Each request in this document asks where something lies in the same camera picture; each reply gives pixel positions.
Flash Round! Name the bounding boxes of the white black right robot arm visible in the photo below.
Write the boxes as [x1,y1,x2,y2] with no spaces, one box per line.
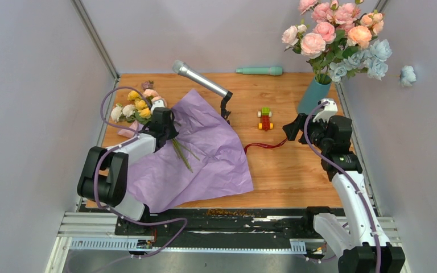
[283,113,406,272]

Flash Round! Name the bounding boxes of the light blue artificial flowers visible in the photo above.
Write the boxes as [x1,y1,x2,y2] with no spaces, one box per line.
[328,39,418,88]

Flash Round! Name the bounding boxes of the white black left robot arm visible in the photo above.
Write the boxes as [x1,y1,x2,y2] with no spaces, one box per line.
[77,107,178,235]

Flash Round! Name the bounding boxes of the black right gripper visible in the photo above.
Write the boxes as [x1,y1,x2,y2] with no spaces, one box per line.
[282,113,330,151]

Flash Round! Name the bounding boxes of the teal cylindrical vase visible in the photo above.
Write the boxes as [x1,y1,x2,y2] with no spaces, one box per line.
[296,74,332,114]

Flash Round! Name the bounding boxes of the black microphone tripod stand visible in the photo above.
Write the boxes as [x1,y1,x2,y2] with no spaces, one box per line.
[220,91,233,124]

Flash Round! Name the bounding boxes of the dark red printed ribbon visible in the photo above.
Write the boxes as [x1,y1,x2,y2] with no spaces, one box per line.
[244,138,288,153]

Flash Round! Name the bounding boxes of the pale pink flower stem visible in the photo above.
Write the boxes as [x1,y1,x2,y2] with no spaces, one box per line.
[281,24,326,80]

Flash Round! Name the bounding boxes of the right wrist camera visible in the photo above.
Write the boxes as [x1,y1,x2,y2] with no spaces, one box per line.
[312,98,338,123]

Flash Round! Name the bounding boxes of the peach orange flower stem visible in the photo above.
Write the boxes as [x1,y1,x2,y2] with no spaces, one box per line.
[346,10,384,50]

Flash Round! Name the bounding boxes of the purple pink wrapping paper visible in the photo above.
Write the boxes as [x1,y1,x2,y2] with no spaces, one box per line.
[127,89,253,213]

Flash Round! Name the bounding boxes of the silver microphone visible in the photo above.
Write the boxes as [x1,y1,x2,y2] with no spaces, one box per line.
[172,60,233,98]

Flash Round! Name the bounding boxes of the toy brick car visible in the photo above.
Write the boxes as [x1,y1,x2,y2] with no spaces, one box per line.
[257,107,274,131]

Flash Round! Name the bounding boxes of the mint green toy microphone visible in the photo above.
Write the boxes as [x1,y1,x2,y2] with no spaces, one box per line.
[235,67,283,76]

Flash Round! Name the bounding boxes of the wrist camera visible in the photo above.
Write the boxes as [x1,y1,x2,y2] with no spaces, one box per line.
[312,98,338,123]
[151,97,167,113]

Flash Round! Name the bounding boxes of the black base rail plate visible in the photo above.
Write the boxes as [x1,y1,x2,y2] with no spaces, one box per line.
[111,207,324,249]

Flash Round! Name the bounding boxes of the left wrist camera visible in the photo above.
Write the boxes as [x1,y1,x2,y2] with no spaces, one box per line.
[151,97,167,113]

